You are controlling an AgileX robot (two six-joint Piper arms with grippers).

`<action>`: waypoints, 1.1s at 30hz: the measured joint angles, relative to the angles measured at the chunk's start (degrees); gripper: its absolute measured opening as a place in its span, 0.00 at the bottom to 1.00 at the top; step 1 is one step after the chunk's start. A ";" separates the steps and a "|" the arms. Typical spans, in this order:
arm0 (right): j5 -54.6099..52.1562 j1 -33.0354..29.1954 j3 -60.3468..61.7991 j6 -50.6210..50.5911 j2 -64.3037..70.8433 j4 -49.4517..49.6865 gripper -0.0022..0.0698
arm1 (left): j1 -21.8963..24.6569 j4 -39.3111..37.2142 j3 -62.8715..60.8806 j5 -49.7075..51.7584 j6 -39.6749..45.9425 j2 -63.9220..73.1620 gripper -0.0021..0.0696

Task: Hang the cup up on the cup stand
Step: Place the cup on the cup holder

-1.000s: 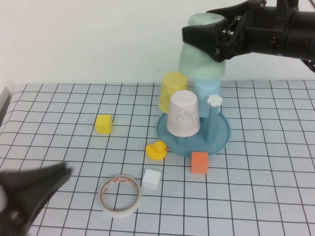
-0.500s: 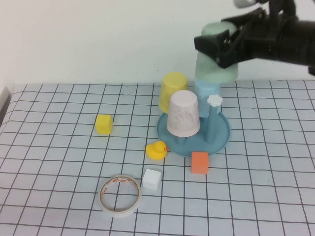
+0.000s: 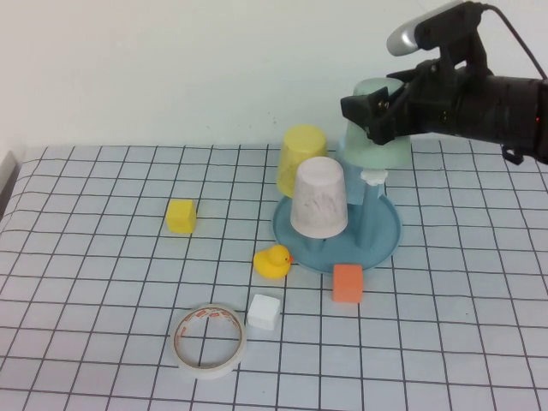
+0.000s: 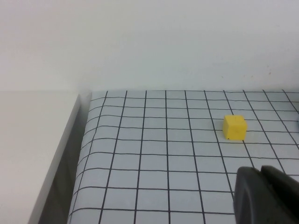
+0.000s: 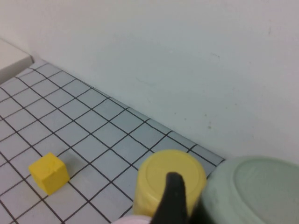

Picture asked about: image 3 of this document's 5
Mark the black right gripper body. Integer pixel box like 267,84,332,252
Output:
393,63,493,138

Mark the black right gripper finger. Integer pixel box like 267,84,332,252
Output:
386,68,419,85
341,86,408,146

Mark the green plastic cup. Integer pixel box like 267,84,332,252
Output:
340,78,413,171

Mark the light blue plastic cup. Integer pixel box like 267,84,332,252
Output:
337,132,366,206

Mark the yellow plastic cup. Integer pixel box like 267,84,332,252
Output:
275,124,330,200

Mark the pale pink plastic cup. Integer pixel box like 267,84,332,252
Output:
289,157,348,240

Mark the blue cup stand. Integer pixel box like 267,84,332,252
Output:
271,169,404,273

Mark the orange cube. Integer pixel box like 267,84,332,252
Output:
332,264,365,305

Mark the yellow rubber duck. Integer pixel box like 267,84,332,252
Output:
253,245,295,282

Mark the yellow cube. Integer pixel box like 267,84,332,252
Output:
165,199,198,235

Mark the white cube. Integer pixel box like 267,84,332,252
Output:
247,294,282,331

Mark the grey checkered tablecloth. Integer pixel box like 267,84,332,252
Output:
0,139,548,411

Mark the white tape roll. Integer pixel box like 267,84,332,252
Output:
172,303,248,379

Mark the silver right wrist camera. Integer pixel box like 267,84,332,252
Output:
386,0,487,57

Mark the black right cable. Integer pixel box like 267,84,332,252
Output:
478,2,548,81

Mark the grey table side rail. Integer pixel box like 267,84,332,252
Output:
0,152,21,215

